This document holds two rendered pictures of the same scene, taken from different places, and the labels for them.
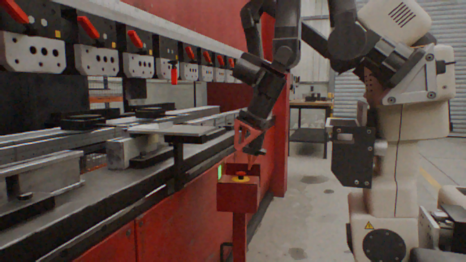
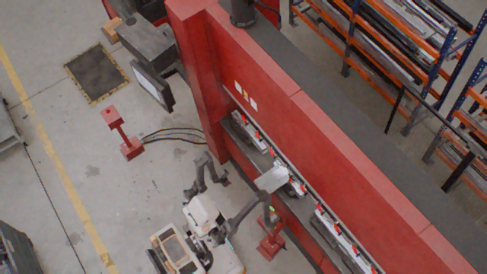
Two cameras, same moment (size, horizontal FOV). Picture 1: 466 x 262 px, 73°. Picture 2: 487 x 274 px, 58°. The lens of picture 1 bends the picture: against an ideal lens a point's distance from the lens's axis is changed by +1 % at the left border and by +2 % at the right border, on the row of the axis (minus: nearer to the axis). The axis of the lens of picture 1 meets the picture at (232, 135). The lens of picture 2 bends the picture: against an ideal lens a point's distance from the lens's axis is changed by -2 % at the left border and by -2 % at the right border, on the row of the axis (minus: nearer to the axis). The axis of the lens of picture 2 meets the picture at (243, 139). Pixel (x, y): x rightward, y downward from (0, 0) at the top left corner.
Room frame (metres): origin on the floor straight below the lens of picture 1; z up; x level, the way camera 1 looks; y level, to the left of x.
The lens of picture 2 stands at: (2.07, -1.03, 4.58)
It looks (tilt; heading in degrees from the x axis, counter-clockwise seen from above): 61 degrees down; 135
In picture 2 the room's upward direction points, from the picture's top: 9 degrees counter-clockwise
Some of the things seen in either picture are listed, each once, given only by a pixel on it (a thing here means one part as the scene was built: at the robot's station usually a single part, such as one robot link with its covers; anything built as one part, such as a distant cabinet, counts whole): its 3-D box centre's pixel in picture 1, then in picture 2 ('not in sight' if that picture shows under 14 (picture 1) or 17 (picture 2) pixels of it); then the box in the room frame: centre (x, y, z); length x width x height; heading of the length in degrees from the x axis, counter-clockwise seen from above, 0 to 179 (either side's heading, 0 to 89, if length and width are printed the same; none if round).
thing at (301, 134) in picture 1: (311, 108); not in sight; (5.80, -1.48, 0.75); 1.80 x 0.75 x 1.50; 162
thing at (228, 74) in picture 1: (224, 69); (367, 253); (2.06, 0.05, 1.26); 0.15 x 0.09 x 0.17; 163
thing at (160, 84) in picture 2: not in sight; (154, 84); (-0.16, 0.20, 1.42); 0.45 x 0.12 x 0.36; 171
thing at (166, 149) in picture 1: (159, 154); (282, 183); (1.15, 0.28, 0.89); 0.30 x 0.05 x 0.03; 163
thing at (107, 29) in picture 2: not in sight; (114, 27); (-1.32, 0.66, 1.04); 0.30 x 0.26 x 0.12; 162
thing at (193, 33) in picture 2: not in sight; (236, 78); (0.25, 0.80, 1.15); 0.85 x 0.25 x 2.30; 73
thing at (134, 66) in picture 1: (131, 53); (283, 155); (1.11, 0.35, 1.26); 0.15 x 0.09 x 0.17; 163
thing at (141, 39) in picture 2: not in sight; (156, 68); (-0.20, 0.29, 1.53); 0.51 x 0.25 x 0.85; 171
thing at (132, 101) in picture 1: (136, 91); not in sight; (1.13, 0.34, 1.13); 0.10 x 0.02 x 0.10; 163
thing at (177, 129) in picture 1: (175, 129); (272, 180); (1.09, 0.20, 1.00); 0.26 x 0.18 x 0.01; 73
